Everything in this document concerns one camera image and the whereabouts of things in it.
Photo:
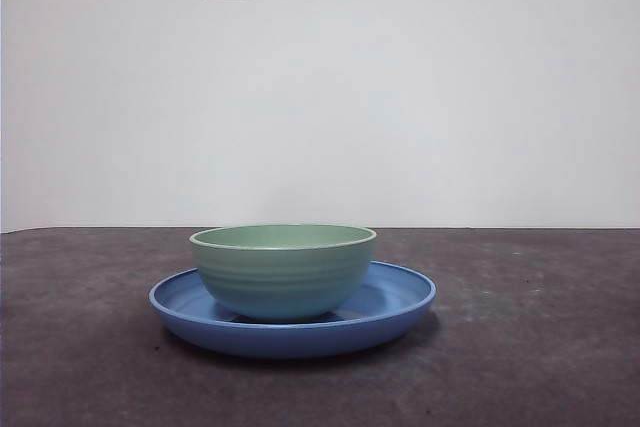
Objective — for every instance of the green ribbed bowl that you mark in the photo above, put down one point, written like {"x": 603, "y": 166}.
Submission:
{"x": 282, "y": 282}

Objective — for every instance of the blue round plate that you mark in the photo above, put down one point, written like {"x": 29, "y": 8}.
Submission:
{"x": 295, "y": 339}

